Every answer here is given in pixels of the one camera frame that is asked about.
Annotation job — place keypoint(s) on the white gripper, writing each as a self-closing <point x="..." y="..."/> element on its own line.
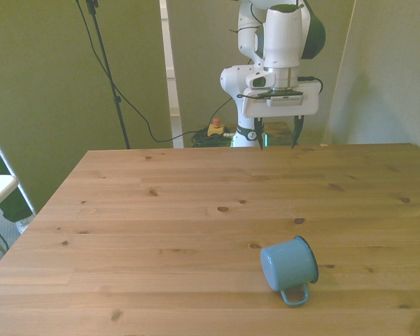
<point x="280" y="110"/>

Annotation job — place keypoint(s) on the blue enamel mug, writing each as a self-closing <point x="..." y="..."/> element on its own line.
<point x="287" y="266"/>

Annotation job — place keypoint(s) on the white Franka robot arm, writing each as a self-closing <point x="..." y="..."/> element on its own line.
<point x="283" y="35"/>

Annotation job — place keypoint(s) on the yellow emergency stop button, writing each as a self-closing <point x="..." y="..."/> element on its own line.
<point x="215" y="130"/>

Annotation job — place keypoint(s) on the black thin tripod pole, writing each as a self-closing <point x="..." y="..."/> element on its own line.
<point x="106" y="66"/>

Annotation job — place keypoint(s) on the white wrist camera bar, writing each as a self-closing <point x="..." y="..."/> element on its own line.
<point x="285" y="100"/>

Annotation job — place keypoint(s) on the white vertical wall trim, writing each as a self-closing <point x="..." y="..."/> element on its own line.
<point x="171" y="70"/>

